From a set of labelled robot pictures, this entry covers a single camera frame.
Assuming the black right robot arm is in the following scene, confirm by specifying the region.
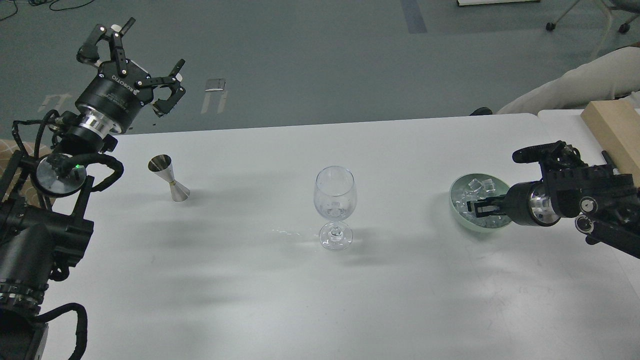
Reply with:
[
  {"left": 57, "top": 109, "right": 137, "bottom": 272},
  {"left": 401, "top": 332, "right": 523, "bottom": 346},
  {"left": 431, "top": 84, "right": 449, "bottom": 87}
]
[{"left": 466, "top": 141, "right": 640, "bottom": 258}]

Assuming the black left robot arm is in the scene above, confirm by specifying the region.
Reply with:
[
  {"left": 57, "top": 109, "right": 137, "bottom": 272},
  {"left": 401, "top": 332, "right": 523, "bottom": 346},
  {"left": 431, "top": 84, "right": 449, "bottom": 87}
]
[{"left": 0, "top": 18, "right": 186, "bottom": 360}]

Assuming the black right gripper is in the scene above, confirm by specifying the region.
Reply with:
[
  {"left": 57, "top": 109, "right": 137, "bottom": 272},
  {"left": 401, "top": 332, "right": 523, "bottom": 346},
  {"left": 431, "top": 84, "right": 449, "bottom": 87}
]
[{"left": 467, "top": 181, "right": 551, "bottom": 227}]

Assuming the green bowl of ice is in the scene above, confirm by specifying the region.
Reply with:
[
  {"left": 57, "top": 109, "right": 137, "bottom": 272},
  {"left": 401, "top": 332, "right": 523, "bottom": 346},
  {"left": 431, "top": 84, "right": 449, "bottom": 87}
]
[{"left": 449, "top": 173, "right": 513, "bottom": 233}]

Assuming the steel double jigger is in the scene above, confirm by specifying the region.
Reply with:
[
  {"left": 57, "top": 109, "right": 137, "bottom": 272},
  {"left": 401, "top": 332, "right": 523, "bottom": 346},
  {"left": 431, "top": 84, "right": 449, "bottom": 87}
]
[{"left": 147, "top": 154, "right": 191, "bottom": 202}]

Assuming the person's beige trouser leg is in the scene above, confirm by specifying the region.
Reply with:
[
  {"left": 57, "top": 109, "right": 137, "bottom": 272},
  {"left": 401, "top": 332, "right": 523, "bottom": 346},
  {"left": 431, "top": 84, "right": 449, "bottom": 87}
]
[{"left": 496, "top": 42, "right": 640, "bottom": 115}]

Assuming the light wooden block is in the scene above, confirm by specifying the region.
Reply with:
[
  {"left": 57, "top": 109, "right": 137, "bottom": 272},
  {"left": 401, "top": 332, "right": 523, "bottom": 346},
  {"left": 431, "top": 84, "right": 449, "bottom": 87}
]
[{"left": 580, "top": 99, "right": 640, "bottom": 181}]

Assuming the black floor cable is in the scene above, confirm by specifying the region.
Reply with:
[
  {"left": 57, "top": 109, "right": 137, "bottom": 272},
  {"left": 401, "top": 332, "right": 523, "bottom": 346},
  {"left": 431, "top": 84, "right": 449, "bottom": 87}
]
[{"left": 0, "top": 0, "right": 96, "bottom": 22}]

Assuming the white board on floor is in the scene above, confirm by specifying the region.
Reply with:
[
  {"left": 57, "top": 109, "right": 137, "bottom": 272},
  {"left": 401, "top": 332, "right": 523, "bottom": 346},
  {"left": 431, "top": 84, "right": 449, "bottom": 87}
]
[{"left": 455, "top": 0, "right": 538, "bottom": 7}]

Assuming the clear wine glass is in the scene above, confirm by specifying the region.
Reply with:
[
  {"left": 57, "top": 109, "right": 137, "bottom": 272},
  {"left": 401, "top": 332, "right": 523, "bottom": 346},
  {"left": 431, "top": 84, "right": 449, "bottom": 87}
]
[{"left": 313, "top": 165, "right": 358, "bottom": 252}]

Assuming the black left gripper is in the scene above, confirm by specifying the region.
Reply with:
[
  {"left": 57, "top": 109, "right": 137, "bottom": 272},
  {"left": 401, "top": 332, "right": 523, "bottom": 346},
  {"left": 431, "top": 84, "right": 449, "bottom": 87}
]
[{"left": 75, "top": 17, "right": 186, "bottom": 133}]

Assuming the beige checkered chair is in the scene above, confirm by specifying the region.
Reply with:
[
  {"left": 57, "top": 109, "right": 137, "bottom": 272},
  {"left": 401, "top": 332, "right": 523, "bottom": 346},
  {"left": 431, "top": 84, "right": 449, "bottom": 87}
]
[{"left": 0, "top": 139, "right": 53, "bottom": 206}]

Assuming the black marker pen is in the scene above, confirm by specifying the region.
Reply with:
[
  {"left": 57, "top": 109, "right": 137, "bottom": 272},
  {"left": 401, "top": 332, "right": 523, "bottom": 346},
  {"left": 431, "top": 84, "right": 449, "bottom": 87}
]
[{"left": 601, "top": 150, "right": 617, "bottom": 168}]

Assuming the office chair wheeled base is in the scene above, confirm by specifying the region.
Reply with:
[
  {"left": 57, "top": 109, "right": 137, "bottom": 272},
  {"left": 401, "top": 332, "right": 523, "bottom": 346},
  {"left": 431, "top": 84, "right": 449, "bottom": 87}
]
[{"left": 544, "top": 0, "right": 639, "bottom": 38}]

